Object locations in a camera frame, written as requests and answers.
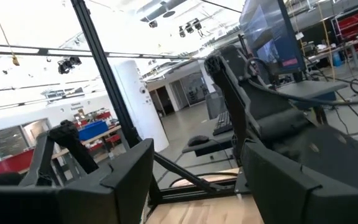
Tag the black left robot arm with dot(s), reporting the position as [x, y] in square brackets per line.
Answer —
[278, 124]

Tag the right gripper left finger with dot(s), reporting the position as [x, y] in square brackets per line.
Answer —
[104, 199]

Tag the black ceiling spotlight cluster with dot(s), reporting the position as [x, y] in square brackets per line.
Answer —
[190, 27]
[68, 64]

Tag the black keyboard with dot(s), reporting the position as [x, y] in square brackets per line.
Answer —
[222, 123]

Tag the wooden workbench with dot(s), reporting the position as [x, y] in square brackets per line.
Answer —
[104, 133]

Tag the white round column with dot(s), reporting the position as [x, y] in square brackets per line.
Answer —
[141, 105]

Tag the blue plastic bin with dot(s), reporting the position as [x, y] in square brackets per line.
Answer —
[92, 130]

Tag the black computer mouse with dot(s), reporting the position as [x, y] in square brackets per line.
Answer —
[198, 140]

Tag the red plastic bin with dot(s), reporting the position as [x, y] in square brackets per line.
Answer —
[14, 161]

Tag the grey waste bin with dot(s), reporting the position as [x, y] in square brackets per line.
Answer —
[214, 105]

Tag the monitor with blue screen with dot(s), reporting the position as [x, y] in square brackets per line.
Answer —
[272, 34]

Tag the rack with red bins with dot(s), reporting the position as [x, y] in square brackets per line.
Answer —
[356, 28]

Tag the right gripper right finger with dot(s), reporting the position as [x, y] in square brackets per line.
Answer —
[278, 199]

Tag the blue bucket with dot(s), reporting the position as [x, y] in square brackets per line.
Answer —
[337, 59]

